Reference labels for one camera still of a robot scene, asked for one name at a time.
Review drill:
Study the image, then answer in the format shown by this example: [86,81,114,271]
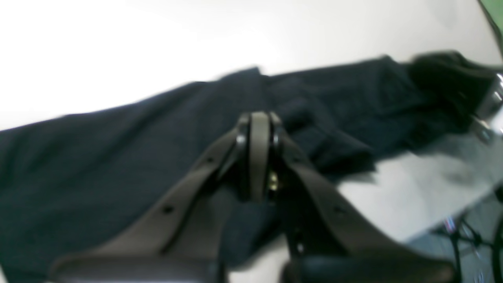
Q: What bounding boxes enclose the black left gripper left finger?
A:
[49,112,272,283]

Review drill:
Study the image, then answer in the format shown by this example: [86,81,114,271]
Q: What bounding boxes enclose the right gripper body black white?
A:
[408,51,502,142]

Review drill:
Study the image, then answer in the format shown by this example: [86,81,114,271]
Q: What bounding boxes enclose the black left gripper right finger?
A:
[269,113,456,283]

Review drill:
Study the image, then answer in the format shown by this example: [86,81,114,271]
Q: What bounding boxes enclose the dark navy long-sleeve shirt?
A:
[0,56,470,283]

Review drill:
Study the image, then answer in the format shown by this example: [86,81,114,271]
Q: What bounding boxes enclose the pale green cloth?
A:
[478,0,503,45]

